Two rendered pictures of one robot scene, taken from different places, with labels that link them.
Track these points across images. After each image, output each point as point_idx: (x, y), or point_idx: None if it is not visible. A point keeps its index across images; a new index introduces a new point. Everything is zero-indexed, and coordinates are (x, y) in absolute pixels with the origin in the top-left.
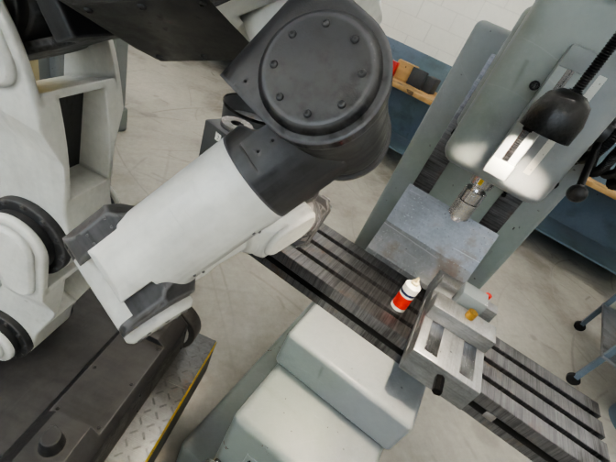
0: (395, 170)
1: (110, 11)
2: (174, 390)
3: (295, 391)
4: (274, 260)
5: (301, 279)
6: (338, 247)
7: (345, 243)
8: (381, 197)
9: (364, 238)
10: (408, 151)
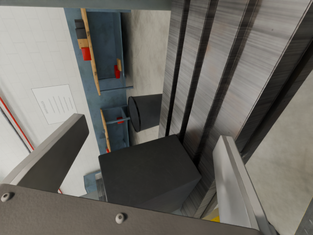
0: (71, 6)
1: None
2: None
3: None
4: (258, 129)
5: (294, 72)
6: (189, 23)
7: (177, 17)
8: (111, 5)
9: (166, 0)
10: (37, 1)
